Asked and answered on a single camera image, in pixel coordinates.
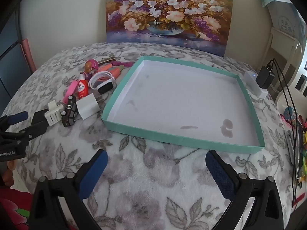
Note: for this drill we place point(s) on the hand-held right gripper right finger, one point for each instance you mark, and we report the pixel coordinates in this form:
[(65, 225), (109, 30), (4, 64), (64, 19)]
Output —
[(220, 176)]

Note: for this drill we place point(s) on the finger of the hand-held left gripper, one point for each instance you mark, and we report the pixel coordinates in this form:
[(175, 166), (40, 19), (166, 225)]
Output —
[(18, 118), (33, 130)]

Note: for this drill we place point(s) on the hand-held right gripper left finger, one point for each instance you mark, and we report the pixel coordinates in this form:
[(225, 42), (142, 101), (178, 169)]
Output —
[(93, 172)]

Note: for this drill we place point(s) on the black charger plug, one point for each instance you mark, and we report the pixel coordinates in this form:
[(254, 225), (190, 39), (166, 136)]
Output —
[(40, 117)]

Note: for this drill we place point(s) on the white hair clip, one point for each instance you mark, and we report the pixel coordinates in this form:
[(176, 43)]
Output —
[(54, 115)]

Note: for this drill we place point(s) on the black toy car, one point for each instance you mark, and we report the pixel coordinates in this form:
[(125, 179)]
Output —
[(69, 112)]

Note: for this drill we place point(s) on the pink smartwatch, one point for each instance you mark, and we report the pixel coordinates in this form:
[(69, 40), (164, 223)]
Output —
[(70, 89)]

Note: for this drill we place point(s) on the white charger plug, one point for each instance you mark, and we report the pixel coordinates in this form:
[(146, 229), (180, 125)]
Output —
[(87, 106)]

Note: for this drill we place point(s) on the red glue bottle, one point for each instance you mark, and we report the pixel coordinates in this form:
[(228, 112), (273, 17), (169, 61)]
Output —
[(82, 88)]

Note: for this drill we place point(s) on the white smartwatch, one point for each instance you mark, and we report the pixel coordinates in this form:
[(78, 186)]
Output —
[(102, 83)]

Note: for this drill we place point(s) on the teal shallow cardboard box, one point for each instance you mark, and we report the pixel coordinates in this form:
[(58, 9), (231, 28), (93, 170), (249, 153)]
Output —
[(182, 100)]

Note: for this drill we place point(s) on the pup toy figure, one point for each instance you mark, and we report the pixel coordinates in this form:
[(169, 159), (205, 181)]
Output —
[(91, 68)]

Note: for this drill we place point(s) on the metal harmonica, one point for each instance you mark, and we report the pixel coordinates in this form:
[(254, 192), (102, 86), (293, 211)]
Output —
[(106, 60)]

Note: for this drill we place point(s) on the magenta plastic stick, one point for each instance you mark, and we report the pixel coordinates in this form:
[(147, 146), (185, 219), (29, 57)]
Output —
[(122, 64)]

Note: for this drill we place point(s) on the floral blanket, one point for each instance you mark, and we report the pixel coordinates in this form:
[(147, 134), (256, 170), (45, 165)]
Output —
[(148, 179)]

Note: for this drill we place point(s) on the red printed clothing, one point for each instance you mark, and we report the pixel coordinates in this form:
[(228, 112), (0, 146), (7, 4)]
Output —
[(13, 208)]

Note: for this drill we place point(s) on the pink pole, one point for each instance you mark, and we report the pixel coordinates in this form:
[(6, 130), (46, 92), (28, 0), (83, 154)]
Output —
[(28, 55)]

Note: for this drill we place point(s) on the grey metal tool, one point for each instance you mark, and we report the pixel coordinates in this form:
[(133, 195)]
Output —
[(290, 146)]

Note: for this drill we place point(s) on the pile of colourful stationery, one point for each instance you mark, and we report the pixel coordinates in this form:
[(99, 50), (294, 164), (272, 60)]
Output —
[(302, 148)]

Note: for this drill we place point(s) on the round colourful tin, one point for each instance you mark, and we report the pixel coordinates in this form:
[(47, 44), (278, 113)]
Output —
[(289, 113)]

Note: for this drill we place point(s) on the white power strip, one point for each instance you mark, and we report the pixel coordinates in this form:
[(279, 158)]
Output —
[(250, 81)]

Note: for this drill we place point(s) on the black power adapter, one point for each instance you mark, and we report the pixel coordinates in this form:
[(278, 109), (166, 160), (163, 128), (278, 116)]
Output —
[(265, 77)]

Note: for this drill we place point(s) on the white wooden furniture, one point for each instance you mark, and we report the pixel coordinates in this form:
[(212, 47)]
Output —
[(285, 50)]

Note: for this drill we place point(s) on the flower painting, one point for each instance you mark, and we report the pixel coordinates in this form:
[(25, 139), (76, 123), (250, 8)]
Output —
[(168, 12)]

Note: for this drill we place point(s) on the teal cloth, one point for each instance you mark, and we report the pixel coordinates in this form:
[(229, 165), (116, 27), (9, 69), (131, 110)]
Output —
[(266, 1)]

